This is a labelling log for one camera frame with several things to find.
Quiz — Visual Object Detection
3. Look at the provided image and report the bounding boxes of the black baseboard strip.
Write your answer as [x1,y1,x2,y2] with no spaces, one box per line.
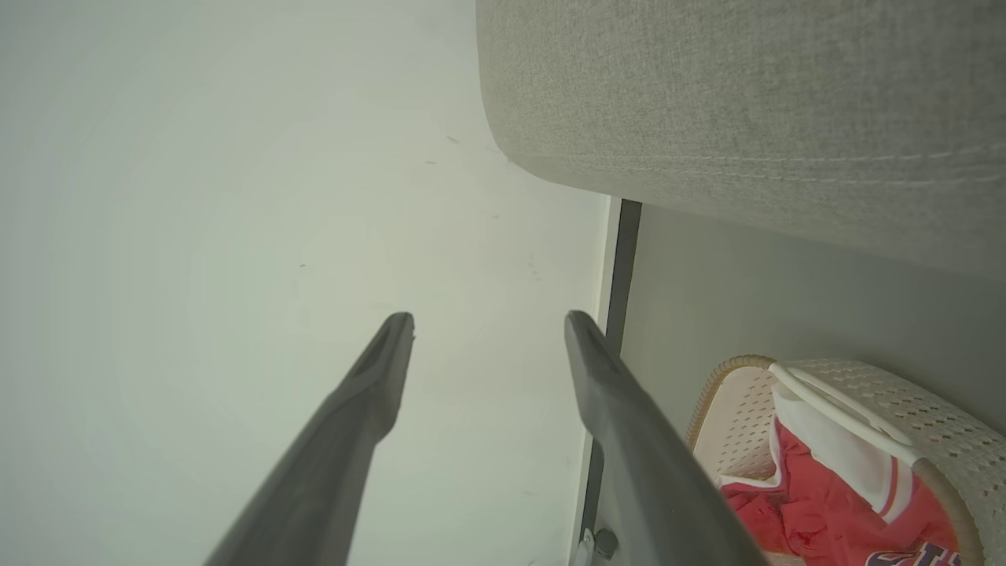
[580,200,642,543]

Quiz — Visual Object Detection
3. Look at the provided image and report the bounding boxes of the grey fabric sofa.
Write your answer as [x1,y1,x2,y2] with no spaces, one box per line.
[475,0,1006,280]

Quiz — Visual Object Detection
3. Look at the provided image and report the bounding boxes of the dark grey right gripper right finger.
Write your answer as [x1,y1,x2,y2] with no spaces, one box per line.
[564,310,771,566]

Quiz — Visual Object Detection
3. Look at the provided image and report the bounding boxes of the red shorts with white trim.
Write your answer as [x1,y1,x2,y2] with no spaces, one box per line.
[717,384,964,566]

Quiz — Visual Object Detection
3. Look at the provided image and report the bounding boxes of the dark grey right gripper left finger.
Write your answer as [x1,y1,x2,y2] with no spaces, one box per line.
[204,312,416,566]

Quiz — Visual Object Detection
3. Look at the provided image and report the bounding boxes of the white perforated laundry basket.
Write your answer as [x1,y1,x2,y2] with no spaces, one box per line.
[685,355,1006,566]

